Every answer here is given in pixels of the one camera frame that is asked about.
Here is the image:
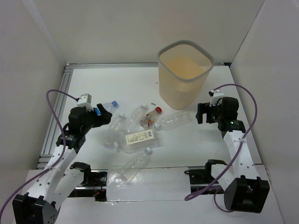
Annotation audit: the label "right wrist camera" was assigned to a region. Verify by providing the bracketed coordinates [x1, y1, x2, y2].
[209, 89, 224, 107]

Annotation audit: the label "square bottle beige label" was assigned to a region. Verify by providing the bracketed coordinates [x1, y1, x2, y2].
[112, 129, 159, 154]

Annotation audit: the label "red cap dirty bottle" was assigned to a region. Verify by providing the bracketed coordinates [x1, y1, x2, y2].
[140, 107, 162, 129]

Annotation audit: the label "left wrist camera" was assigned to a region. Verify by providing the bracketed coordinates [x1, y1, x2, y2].
[77, 93, 93, 110]

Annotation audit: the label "clear crushed bottle left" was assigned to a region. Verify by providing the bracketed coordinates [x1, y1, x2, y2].
[103, 114, 127, 149]

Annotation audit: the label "white front cover panel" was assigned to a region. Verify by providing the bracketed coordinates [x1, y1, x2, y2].
[106, 167, 191, 202]

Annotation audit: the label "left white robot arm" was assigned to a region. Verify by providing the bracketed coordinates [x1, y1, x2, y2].
[12, 104, 112, 224]

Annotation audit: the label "clear bottle white cap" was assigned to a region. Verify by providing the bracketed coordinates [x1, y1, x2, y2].
[154, 111, 191, 131]

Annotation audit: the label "blue cap labelled bottle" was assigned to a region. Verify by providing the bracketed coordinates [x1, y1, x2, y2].
[102, 101, 119, 113]

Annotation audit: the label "beige mesh waste bin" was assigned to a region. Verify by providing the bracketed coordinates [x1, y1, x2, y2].
[157, 40, 214, 110]

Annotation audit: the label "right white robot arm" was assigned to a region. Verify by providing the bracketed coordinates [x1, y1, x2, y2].
[196, 97, 270, 213]

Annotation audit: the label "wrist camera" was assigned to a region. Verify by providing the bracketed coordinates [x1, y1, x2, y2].
[209, 89, 224, 107]
[77, 93, 93, 110]

